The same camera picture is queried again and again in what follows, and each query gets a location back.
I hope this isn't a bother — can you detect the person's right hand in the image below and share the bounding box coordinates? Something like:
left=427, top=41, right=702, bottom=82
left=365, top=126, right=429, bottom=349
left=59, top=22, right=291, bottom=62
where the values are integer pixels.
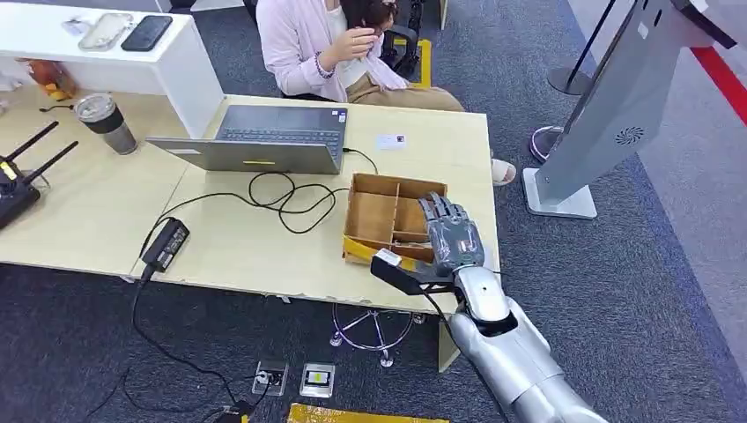
left=331, top=26, right=381, bottom=64

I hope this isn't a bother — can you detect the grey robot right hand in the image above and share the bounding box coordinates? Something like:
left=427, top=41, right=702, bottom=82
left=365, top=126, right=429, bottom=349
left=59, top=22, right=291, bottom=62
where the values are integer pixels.
left=416, top=191, right=487, bottom=278

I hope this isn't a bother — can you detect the person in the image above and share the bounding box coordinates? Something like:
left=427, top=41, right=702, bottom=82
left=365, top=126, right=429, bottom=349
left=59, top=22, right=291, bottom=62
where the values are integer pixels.
left=255, top=0, right=518, bottom=188

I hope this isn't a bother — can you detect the wooden compartment box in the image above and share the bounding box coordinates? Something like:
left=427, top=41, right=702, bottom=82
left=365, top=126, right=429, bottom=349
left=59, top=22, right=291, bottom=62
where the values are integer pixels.
left=341, top=172, right=449, bottom=276

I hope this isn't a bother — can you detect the white card with printed face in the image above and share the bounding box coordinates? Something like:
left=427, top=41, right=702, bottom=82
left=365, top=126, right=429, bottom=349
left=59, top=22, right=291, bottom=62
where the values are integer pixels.
left=375, top=132, right=409, bottom=152

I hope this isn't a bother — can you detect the grey laptop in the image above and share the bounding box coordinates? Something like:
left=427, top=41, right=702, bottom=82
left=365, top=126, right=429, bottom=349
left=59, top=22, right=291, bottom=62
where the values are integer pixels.
left=144, top=104, right=350, bottom=177

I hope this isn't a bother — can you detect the chrome stool base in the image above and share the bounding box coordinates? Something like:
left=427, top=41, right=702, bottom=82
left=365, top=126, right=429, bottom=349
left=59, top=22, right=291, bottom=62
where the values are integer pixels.
left=329, top=304, right=427, bottom=369

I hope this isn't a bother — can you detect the stanchion with round base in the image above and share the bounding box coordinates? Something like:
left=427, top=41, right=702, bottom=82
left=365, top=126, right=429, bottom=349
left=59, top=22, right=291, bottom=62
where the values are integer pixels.
left=546, top=0, right=618, bottom=97
left=529, top=124, right=566, bottom=164

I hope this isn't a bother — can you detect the white desk riser shelf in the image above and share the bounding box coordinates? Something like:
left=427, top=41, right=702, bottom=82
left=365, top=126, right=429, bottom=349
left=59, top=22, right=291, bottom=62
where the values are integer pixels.
left=0, top=1, right=226, bottom=140

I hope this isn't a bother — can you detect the floor socket with yellow label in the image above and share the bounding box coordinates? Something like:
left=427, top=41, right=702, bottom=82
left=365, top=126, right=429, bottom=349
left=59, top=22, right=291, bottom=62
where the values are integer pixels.
left=299, top=362, right=337, bottom=400

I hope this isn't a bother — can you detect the yellow floor tape strip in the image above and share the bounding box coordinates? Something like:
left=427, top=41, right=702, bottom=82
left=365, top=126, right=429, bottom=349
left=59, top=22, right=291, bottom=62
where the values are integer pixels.
left=286, top=403, right=450, bottom=423

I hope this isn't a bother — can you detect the grey kiosk stand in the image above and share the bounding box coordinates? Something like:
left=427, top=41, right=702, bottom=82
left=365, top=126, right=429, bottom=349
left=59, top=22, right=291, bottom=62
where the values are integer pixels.
left=521, top=0, right=747, bottom=221

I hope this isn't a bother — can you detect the black phone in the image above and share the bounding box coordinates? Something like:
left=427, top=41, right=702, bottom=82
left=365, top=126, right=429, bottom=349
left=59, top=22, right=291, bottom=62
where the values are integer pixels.
left=120, top=14, right=174, bottom=53

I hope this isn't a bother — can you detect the floor socket with plug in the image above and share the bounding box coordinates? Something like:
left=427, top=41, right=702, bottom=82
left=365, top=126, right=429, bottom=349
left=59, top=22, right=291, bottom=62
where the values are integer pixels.
left=251, top=359, right=291, bottom=398

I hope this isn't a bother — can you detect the clear phone case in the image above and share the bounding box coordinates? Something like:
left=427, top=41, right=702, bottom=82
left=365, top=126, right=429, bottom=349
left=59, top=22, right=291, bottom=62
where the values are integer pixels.
left=77, top=11, right=136, bottom=53

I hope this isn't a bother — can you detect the steel tumbler with lid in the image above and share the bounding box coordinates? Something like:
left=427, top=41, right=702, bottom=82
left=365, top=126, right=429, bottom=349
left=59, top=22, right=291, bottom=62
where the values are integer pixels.
left=72, top=93, right=139, bottom=157

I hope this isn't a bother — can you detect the black power adapter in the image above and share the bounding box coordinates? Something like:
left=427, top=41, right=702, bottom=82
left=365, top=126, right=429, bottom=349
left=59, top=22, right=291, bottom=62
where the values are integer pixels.
left=139, top=217, right=191, bottom=274

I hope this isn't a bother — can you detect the black mains plug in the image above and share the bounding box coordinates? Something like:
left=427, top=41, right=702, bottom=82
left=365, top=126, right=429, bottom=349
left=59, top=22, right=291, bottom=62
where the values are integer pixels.
left=214, top=399, right=256, bottom=423

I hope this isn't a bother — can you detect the orange snack bag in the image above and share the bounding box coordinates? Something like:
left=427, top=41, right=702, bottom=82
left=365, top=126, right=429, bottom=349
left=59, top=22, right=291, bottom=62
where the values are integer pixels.
left=24, top=58, right=78, bottom=102

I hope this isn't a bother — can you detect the black router with antennas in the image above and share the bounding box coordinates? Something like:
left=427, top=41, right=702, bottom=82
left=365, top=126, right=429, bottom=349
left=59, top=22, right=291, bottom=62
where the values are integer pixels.
left=0, top=120, right=80, bottom=231

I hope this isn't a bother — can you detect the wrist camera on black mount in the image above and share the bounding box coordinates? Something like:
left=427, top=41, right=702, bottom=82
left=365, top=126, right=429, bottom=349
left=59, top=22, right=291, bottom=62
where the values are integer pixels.
left=369, top=248, right=457, bottom=297

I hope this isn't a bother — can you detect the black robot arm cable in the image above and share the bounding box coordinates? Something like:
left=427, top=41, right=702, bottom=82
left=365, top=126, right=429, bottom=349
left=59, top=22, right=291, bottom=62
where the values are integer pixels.
left=421, top=290, right=510, bottom=423

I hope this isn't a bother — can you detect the black laptop charger cable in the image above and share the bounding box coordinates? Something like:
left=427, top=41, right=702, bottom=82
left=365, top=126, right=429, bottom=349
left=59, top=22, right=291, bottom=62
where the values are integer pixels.
left=138, top=148, right=381, bottom=258

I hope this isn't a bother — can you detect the black mains cord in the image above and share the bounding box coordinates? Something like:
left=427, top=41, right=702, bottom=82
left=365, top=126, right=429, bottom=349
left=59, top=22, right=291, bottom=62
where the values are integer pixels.
left=81, top=265, right=273, bottom=423

